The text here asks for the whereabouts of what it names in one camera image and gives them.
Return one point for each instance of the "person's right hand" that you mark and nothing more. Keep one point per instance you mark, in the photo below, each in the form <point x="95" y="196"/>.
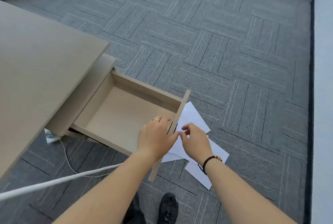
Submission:
<point x="195" y="143"/>

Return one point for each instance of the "person's left hand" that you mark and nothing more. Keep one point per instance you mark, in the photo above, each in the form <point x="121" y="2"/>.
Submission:
<point x="153" y="138"/>

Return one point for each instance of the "pile of white papers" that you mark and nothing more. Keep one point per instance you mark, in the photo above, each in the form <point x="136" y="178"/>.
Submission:
<point x="192" y="117"/>

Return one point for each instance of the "beige wooden drawer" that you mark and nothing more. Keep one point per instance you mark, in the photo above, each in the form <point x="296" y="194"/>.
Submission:
<point x="125" y="111"/>

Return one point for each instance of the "person's left forearm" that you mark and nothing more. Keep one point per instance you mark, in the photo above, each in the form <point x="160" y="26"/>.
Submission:
<point x="104" y="200"/>

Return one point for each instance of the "person's right forearm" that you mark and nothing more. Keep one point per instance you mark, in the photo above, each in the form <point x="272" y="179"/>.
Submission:
<point x="242" y="200"/>

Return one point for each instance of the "black baseboard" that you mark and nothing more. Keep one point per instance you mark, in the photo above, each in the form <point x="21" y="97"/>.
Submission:
<point x="309" y="101"/>

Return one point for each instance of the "beige wooden table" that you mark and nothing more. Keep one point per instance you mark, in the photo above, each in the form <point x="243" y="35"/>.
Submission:
<point x="39" y="75"/>

